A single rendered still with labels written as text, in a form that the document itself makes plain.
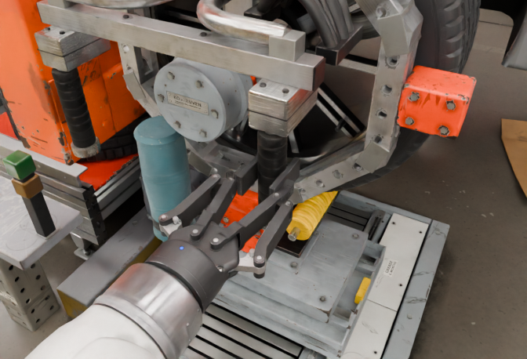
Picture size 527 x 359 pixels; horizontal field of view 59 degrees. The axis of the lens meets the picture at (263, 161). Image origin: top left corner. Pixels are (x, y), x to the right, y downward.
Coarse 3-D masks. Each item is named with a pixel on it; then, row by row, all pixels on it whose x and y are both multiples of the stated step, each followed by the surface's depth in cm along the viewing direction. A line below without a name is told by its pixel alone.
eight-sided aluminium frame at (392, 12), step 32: (384, 0) 61; (384, 32) 63; (416, 32) 64; (128, 64) 91; (384, 64) 66; (384, 96) 69; (384, 128) 71; (192, 160) 97; (224, 160) 96; (320, 160) 89; (352, 160) 78; (384, 160) 75; (256, 192) 94; (320, 192) 85
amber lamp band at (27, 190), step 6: (36, 174) 94; (12, 180) 92; (30, 180) 92; (36, 180) 94; (18, 186) 92; (24, 186) 91; (30, 186) 93; (36, 186) 94; (42, 186) 95; (18, 192) 94; (24, 192) 92; (30, 192) 93; (36, 192) 94; (30, 198) 94
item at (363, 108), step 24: (192, 0) 101; (288, 0) 79; (192, 24) 93; (312, 24) 79; (312, 48) 83; (336, 96) 87; (312, 120) 108; (336, 120) 88; (360, 120) 96; (240, 144) 101; (288, 144) 101; (312, 144) 98; (336, 144) 92
